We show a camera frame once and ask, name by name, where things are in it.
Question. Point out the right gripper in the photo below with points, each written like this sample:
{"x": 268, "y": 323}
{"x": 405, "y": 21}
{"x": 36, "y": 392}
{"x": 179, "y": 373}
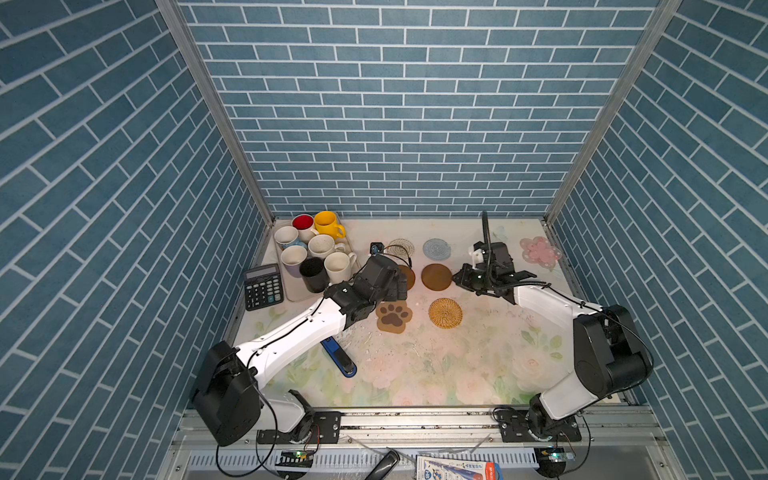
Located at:
{"x": 464, "y": 280}

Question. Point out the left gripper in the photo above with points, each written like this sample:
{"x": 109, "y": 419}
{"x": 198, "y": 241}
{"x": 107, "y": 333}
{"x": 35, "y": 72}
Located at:
{"x": 394, "y": 292}

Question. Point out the glossy brown scratched coaster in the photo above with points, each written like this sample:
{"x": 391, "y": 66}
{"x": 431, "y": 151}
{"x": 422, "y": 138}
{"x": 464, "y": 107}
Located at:
{"x": 409, "y": 276}

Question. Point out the cork paw coaster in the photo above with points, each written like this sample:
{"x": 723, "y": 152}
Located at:
{"x": 393, "y": 317}

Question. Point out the pink flower coaster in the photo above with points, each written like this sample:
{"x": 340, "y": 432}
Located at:
{"x": 539, "y": 250}

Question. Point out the dark brown wooden coaster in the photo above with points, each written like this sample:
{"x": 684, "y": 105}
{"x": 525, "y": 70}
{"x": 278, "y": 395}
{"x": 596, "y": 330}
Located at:
{"x": 436, "y": 277}

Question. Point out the light blue woven coaster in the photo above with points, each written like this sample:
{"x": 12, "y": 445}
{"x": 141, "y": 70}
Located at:
{"x": 437, "y": 249}

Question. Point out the rattan round coaster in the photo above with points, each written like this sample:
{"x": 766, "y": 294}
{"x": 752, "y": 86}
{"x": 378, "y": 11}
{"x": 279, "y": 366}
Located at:
{"x": 445, "y": 313}

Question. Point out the yellow mug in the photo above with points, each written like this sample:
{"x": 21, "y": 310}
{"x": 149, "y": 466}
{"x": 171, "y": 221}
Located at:
{"x": 327, "y": 223}

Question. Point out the beige tray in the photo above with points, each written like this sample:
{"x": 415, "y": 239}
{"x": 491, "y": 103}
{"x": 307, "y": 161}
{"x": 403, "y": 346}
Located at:
{"x": 294, "y": 287}

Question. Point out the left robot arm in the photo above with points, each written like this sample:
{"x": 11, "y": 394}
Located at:
{"x": 227, "y": 391}

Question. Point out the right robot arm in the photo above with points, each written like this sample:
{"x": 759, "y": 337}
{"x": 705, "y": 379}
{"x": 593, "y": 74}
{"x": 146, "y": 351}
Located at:
{"x": 608, "y": 355}

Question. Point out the black mug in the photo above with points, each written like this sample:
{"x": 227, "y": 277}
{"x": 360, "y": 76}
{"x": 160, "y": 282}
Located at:
{"x": 314, "y": 274}

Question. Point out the white mug lavender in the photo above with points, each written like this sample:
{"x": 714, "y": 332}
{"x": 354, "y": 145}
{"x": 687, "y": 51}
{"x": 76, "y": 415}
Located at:
{"x": 291, "y": 259}

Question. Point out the red interior mug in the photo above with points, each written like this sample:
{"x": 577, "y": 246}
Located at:
{"x": 305, "y": 226}

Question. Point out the black calculator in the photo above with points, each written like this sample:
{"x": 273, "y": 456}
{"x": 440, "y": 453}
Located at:
{"x": 263, "y": 287}

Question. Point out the right circuit board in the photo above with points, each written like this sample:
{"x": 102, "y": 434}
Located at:
{"x": 553, "y": 455}

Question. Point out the circuit board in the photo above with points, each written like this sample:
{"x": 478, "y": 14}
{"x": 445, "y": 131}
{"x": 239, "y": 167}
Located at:
{"x": 298, "y": 459}
{"x": 553, "y": 455}

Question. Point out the printed packet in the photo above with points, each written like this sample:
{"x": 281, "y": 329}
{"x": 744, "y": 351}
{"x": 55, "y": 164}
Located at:
{"x": 431, "y": 468}

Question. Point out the left circuit board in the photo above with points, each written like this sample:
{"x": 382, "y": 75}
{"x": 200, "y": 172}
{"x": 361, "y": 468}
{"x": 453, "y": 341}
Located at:
{"x": 298, "y": 459}

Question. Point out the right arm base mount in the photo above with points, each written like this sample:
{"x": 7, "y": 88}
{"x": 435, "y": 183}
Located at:
{"x": 518, "y": 425}

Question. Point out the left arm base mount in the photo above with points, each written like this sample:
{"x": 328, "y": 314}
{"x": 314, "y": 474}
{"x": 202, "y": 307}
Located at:
{"x": 291, "y": 419}

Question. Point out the black remote handle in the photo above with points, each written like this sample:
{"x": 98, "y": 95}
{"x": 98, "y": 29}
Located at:
{"x": 384, "y": 466}

